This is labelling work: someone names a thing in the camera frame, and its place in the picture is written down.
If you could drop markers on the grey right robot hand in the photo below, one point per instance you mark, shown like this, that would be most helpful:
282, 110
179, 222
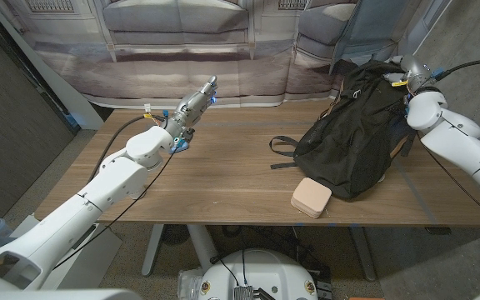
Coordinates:
411, 73

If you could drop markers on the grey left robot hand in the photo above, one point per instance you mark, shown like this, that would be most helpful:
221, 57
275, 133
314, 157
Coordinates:
190, 111

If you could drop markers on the black backpack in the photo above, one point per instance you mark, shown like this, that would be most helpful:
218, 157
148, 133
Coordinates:
356, 133

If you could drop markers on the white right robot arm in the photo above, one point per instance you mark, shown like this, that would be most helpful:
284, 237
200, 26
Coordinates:
456, 137

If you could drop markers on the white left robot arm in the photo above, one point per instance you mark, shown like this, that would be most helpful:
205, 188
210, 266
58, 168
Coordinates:
90, 204

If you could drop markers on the printed room backdrop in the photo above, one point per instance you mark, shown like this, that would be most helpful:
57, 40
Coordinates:
161, 62

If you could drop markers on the round black floor fan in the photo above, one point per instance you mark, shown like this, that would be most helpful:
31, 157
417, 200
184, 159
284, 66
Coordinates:
175, 234

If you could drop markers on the white table leg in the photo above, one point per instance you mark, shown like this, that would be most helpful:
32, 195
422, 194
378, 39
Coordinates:
202, 246
152, 250

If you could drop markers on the clear plastic bag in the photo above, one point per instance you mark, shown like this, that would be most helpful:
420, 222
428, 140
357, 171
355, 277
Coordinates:
188, 285

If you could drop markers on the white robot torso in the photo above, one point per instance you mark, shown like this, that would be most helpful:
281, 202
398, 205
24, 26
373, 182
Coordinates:
265, 271

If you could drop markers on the dark wooden door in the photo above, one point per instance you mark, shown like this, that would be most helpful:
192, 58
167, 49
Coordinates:
11, 125

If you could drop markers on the grey table leg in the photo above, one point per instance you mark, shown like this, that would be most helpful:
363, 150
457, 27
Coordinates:
363, 254

